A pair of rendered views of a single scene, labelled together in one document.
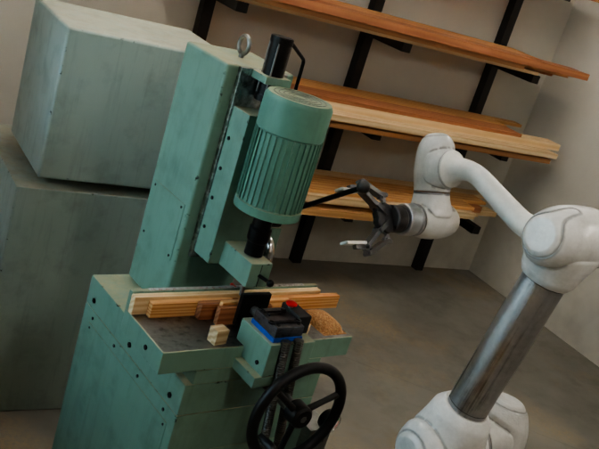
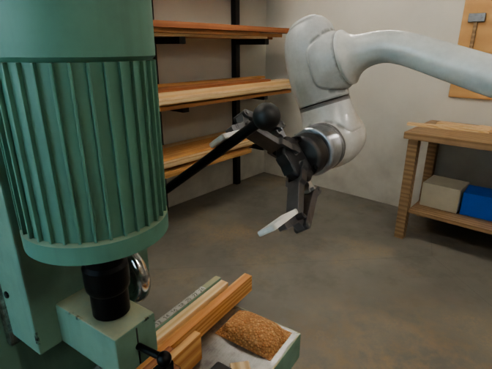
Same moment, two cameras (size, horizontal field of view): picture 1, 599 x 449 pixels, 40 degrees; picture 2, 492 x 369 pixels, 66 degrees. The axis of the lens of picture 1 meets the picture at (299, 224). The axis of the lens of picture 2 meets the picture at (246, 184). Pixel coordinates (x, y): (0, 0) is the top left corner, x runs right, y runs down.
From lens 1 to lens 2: 1.62 m
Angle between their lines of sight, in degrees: 14
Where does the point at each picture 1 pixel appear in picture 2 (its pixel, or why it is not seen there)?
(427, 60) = (196, 52)
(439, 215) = (353, 127)
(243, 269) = (105, 351)
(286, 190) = (118, 181)
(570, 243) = not seen: outside the picture
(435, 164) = (327, 56)
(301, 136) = (97, 41)
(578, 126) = not seen: hidden behind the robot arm
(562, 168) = not seen: hidden behind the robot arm
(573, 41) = (274, 15)
